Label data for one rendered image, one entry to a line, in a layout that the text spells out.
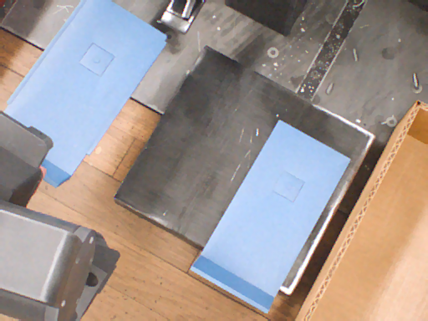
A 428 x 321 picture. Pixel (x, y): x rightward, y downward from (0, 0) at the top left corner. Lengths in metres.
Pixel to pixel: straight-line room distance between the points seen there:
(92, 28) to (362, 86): 0.25
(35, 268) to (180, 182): 0.32
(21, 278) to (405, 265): 0.41
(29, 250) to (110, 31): 0.30
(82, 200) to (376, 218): 0.25
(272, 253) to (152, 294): 0.11
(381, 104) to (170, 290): 0.25
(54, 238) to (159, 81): 0.37
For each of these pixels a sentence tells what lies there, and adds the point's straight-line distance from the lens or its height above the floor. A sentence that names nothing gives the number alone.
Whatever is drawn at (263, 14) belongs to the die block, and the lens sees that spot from 0.78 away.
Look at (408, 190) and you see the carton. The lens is 0.76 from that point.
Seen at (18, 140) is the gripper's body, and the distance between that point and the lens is 0.54.
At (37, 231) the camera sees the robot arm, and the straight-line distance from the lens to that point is 0.42.
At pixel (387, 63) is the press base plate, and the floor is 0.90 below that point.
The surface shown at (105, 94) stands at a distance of 0.67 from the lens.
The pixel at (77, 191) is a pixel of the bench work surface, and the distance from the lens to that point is 0.75.
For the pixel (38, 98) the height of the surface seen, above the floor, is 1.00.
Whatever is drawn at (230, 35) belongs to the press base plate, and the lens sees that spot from 0.79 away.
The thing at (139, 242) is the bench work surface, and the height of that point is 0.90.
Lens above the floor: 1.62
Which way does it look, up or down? 75 degrees down
